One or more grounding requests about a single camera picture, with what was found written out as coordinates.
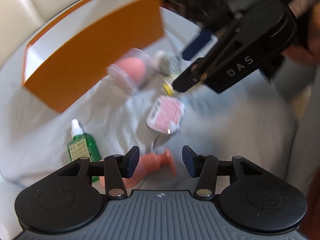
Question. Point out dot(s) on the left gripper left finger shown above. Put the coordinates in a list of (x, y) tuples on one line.
[(117, 167)]

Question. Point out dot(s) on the pink sponge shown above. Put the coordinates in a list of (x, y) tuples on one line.
[(132, 71)]

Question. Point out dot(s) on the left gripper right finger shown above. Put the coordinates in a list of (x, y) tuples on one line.
[(203, 167)]

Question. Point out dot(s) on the light blue bed sheet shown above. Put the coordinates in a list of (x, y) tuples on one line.
[(248, 119)]

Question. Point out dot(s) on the cream padded headboard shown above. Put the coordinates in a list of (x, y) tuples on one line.
[(21, 18)]

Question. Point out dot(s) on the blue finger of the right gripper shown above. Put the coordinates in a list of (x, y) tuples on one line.
[(191, 75), (200, 41)]

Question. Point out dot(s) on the pink labelled tin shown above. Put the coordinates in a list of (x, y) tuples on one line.
[(166, 115)]

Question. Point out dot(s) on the person's right hand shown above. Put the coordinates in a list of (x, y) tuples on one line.
[(307, 57)]

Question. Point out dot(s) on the white lidded cream jar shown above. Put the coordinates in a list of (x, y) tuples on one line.
[(166, 63)]

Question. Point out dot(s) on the green liquid bottle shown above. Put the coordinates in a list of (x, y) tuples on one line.
[(82, 144)]

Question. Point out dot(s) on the orange cardboard box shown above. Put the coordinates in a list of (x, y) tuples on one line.
[(71, 53)]

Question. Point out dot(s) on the pink pump bottle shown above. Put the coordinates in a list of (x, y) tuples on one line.
[(150, 163)]

